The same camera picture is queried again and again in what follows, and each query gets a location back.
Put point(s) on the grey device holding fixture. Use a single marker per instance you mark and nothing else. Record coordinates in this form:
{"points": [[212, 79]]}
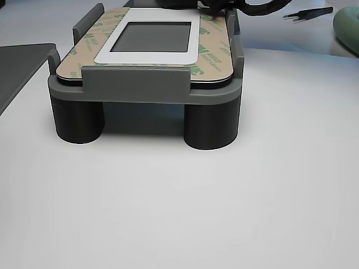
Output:
{"points": [[134, 84]]}

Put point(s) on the pale green round dish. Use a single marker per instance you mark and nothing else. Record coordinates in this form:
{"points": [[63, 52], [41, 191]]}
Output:
{"points": [[347, 28]]}

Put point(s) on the black cylinder fixture leg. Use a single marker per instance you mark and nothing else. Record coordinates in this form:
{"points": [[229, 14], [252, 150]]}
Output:
{"points": [[210, 126], [78, 123]]}

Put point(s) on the dark grey motor housing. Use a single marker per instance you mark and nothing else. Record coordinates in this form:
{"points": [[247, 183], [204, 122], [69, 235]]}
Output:
{"points": [[213, 7]]}

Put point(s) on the dark grey flat mat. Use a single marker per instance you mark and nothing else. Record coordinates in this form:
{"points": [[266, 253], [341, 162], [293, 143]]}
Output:
{"points": [[19, 73]]}

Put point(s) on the tan 3M adhesive liner film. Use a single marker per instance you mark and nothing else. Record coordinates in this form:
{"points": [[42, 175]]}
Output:
{"points": [[213, 56]]}

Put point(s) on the black tweezers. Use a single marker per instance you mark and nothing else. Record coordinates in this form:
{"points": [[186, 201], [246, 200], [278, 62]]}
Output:
{"points": [[317, 11]]}

